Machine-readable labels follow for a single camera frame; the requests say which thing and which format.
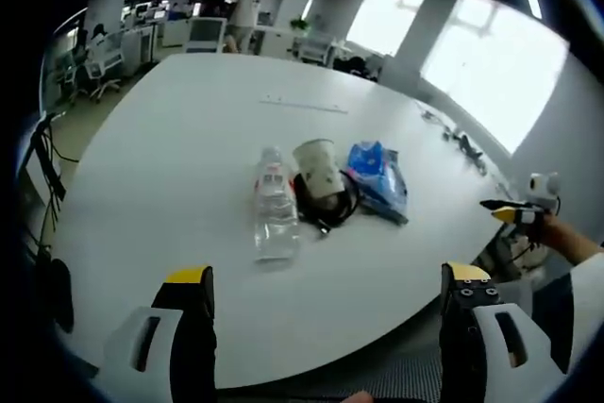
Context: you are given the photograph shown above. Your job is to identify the black stand with cables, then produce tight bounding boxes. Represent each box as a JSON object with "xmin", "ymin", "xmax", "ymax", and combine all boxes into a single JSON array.
[{"xmin": 22, "ymin": 111, "xmax": 68, "ymax": 253}]

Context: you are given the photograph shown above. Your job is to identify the white paper cup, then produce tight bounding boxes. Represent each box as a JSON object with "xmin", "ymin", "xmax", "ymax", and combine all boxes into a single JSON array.
[{"xmin": 291, "ymin": 138, "xmax": 349, "ymax": 202}]

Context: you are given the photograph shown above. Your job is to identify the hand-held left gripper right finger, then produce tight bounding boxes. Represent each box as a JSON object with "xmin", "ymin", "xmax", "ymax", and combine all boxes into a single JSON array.
[{"xmin": 438, "ymin": 260, "xmax": 573, "ymax": 397}]

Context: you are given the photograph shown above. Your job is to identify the black chair armrest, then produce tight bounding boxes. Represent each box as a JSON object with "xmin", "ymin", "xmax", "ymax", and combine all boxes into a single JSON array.
[{"xmin": 45, "ymin": 258, "xmax": 76, "ymax": 334}]

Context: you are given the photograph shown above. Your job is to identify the person's right hand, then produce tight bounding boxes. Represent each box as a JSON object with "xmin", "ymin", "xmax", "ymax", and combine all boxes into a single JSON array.
[{"xmin": 531, "ymin": 212, "xmax": 570, "ymax": 249}]

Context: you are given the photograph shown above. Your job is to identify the white table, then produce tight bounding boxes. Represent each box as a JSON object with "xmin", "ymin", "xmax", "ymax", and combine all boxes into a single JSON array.
[{"xmin": 50, "ymin": 53, "xmax": 526, "ymax": 391}]

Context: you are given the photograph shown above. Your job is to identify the clear plastic water bottle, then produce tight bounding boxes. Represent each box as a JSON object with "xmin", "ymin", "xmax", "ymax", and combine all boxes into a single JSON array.
[{"xmin": 252, "ymin": 144, "xmax": 304, "ymax": 266}]

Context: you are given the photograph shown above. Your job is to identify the black cables on table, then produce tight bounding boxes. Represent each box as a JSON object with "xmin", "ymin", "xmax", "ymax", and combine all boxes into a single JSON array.
[{"xmin": 414, "ymin": 100, "xmax": 488, "ymax": 174}]

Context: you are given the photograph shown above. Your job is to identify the white office chair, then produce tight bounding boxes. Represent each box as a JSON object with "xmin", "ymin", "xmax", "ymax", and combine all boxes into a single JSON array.
[{"xmin": 83, "ymin": 37, "xmax": 127, "ymax": 103}]

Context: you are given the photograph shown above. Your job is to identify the black cable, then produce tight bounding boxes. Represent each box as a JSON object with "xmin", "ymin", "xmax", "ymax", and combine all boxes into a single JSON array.
[{"xmin": 293, "ymin": 170, "xmax": 363, "ymax": 240}]

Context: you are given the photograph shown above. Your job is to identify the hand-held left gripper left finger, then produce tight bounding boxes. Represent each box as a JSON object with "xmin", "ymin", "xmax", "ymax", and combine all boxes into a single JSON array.
[{"xmin": 103, "ymin": 264, "xmax": 219, "ymax": 391}]

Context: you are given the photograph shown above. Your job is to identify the table cable slot cover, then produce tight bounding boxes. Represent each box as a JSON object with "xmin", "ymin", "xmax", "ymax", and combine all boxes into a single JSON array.
[{"xmin": 258, "ymin": 92, "xmax": 350, "ymax": 116}]

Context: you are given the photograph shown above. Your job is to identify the white mesh-back chair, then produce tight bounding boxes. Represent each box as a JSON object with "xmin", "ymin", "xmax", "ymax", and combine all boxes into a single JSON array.
[{"xmin": 184, "ymin": 15, "xmax": 228, "ymax": 55}]

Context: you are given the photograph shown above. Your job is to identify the grey office chair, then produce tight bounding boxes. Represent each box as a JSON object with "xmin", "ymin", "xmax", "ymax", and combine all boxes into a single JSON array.
[{"xmin": 475, "ymin": 222, "xmax": 551, "ymax": 282}]

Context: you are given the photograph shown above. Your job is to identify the white storage cabinet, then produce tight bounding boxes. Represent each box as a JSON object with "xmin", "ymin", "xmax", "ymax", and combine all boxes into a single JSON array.
[{"xmin": 254, "ymin": 25, "xmax": 303, "ymax": 60}]

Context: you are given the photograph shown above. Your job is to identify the blue plastic packet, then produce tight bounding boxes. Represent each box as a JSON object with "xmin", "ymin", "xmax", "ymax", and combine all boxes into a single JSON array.
[{"xmin": 345, "ymin": 139, "xmax": 410, "ymax": 226}]

